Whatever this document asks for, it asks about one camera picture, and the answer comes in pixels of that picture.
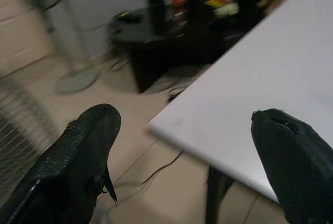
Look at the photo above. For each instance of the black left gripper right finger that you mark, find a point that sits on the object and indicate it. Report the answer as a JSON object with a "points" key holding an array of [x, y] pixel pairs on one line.
{"points": [[294, 161]]}

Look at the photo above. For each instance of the white table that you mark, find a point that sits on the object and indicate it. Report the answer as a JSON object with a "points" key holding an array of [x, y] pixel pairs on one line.
{"points": [[249, 83]]}

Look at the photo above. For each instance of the black round side table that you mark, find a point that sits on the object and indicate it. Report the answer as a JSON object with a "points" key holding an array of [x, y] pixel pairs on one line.
{"points": [[156, 39]]}

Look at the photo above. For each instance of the black table leg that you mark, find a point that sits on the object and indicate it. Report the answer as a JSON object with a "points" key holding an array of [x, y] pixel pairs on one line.
{"points": [[217, 195]]}

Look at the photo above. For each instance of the white standing fan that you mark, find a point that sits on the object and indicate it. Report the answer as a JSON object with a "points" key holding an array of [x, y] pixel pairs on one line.
{"points": [[68, 39]]}

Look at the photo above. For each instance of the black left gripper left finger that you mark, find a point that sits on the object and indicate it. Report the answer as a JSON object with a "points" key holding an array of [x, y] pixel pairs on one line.
{"points": [[70, 161]]}

